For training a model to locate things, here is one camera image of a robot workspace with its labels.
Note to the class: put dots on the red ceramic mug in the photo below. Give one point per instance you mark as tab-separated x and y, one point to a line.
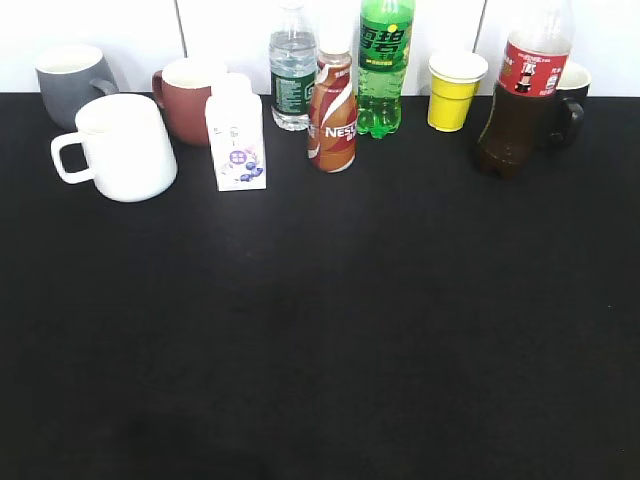
181	90

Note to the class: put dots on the white blueberry yogurt bottle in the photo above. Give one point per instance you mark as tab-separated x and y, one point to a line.
234	120

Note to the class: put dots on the cola bottle red label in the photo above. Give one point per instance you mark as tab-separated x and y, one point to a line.
536	51

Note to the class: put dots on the green Sprite bottle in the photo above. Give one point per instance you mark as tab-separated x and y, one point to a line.
385	33

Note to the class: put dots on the black ceramic mug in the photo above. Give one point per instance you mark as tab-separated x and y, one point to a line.
567	115

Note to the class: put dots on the brown Nescafe coffee bottle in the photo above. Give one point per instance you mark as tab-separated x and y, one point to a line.
333	109

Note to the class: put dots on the grey ceramic mug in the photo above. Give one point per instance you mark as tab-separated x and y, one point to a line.
71	76

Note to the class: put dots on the yellow paper cup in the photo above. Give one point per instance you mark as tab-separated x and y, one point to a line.
456	76

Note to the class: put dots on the white ceramic mug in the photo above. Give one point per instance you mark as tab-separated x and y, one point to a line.
126	146

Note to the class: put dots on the clear water bottle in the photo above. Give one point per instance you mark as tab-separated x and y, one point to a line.
292	56

